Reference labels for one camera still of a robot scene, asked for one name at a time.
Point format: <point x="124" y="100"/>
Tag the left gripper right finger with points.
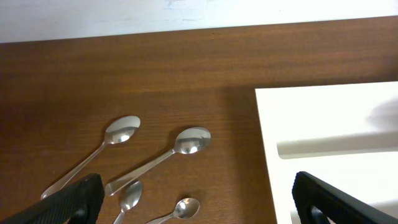
<point x="319" y="202"/>

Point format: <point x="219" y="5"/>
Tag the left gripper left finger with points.
<point x="78" y="203"/>

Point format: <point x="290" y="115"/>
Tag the small steel teaspoon left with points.
<point x="129" y="199"/>

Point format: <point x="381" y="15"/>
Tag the small steel teaspoon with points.
<point x="129" y="199"/>
<point x="184" y="209"/>

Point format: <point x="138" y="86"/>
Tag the white plastic cutlery tray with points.
<point x="345" y="135"/>

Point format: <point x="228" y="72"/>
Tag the large steel spoon far left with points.
<point x="117" y="132"/>

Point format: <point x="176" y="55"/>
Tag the small steel teaspoon right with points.
<point x="184" y="209"/>

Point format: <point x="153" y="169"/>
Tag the large steel spoon near tray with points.
<point x="188" y="141"/>

